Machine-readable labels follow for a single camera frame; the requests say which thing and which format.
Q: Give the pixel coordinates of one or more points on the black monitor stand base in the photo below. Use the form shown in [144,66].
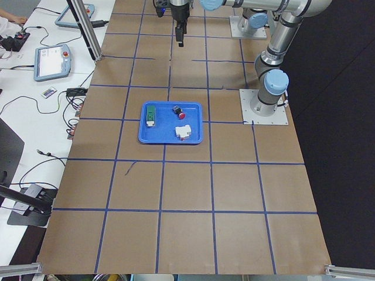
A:
[33,205]

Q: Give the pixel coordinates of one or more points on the black power adapter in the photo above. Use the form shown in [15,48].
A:
[76,92]

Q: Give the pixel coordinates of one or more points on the white circuit breaker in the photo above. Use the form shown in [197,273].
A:
[183,132]

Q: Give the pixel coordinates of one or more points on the aluminium frame post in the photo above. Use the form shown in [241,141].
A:
[83,22]

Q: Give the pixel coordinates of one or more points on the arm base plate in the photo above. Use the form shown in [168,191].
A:
[260,34]
[254,112]

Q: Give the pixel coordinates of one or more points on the green terminal block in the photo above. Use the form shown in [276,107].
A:
[150,115]

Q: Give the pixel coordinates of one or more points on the small white remote control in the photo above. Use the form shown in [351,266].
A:
[48,92]

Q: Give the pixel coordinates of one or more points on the red emergency stop button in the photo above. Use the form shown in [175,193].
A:
[179,112]

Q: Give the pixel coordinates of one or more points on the near blue teach pendant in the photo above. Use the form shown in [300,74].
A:
[52,62]

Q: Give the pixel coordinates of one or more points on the blue plastic tray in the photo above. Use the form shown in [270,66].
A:
[166,121]

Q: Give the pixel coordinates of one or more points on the person at desk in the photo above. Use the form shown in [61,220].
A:
[10,23]

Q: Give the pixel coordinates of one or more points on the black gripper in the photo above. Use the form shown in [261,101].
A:
[179,12]

